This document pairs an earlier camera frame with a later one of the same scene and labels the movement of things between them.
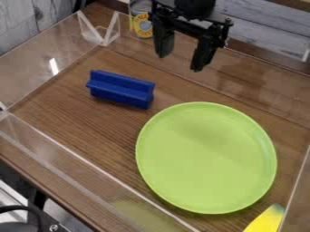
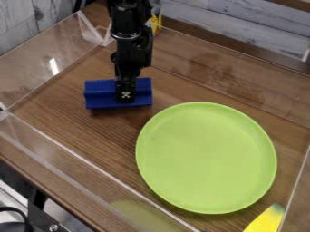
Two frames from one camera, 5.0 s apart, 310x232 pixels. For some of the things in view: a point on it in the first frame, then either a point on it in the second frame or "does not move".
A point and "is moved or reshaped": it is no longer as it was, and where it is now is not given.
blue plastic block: x=121 y=89 is moved or reshaped
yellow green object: x=267 y=221 does not move
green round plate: x=207 y=157 does not move
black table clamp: x=40 y=222 does not move
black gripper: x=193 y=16 -> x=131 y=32
